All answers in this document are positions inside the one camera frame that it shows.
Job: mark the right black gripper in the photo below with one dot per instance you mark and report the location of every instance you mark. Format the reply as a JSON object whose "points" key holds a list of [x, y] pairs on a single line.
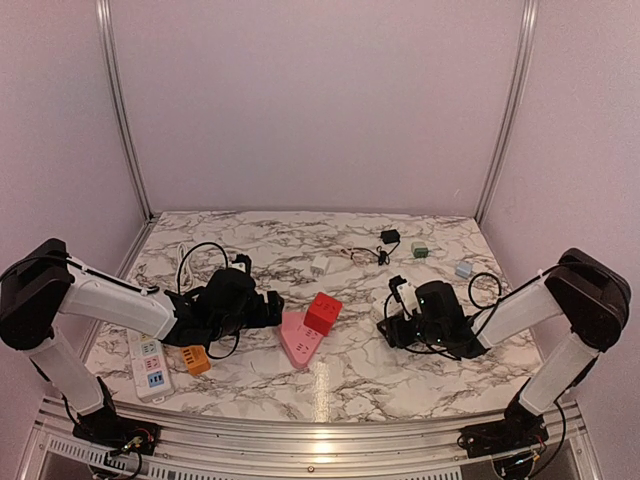
{"points": [[395, 334]]}

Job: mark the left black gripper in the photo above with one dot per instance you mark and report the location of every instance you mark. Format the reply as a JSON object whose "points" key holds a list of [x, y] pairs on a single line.
{"points": [[260, 319]]}

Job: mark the pink triangular power strip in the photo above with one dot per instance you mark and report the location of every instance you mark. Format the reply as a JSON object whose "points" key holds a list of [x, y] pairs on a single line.
{"points": [[298, 341]]}

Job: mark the red cube socket adapter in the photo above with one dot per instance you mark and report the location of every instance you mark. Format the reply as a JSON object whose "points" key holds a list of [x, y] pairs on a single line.
{"points": [[322, 313]]}

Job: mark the orange power strip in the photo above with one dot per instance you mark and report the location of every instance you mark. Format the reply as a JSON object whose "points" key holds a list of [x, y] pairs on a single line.
{"points": [[195, 359]]}

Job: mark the black adapter with cable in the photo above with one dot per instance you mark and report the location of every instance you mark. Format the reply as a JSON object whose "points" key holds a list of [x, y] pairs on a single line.
{"points": [[390, 239]]}

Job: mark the white travel adapter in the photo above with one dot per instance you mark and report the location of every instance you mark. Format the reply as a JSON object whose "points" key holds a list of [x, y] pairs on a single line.
{"points": [[378, 311]]}

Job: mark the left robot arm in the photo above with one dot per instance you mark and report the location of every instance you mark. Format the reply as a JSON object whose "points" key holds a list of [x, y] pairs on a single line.
{"points": [[49, 282]]}

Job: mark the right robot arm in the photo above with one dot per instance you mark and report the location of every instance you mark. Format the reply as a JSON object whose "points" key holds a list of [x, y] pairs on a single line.
{"points": [[594, 299]]}

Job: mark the light blue plug adapter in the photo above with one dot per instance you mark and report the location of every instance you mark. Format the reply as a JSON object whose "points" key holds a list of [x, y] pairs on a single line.
{"points": [[464, 269]]}

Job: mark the green plug adapter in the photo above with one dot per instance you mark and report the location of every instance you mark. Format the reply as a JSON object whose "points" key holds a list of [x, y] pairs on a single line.
{"points": [[419, 249]]}

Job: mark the white usb charger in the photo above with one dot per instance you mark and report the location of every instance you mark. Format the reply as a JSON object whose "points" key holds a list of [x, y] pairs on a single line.
{"points": [[319, 266]]}

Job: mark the white pastel power strip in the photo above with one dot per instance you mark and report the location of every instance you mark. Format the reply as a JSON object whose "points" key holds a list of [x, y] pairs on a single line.
{"points": [[151, 376]]}

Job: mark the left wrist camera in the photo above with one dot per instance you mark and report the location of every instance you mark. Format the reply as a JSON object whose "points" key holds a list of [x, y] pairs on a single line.
{"points": [[241, 262]]}

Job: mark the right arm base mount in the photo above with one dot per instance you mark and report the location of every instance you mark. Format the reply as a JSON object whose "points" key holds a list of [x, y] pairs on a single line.
{"points": [[519, 428]]}

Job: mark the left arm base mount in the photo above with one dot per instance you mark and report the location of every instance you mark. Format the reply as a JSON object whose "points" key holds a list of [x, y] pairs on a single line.
{"points": [[107, 428]]}

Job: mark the front aluminium rail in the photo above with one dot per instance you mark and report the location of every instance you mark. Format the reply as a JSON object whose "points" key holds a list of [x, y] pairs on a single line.
{"points": [[204, 447]]}

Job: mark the left aluminium frame post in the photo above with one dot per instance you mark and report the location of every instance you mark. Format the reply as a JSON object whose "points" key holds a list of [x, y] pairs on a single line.
{"points": [[109, 53]]}

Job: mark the aluminium frame post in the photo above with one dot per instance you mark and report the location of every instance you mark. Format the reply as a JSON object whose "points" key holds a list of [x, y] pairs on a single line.
{"points": [[517, 87], [109, 53]]}

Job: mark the right aluminium frame post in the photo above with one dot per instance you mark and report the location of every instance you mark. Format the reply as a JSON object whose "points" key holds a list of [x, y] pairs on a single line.
{"points": [[517, 87]]}

